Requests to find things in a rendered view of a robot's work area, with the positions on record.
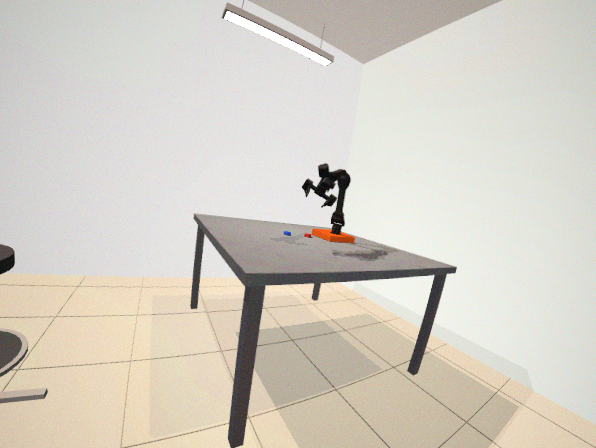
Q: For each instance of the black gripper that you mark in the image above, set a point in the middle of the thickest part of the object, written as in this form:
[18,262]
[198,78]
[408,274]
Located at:
[319,190]

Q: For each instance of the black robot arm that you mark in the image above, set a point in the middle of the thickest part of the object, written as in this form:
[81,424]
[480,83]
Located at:
[328,182]

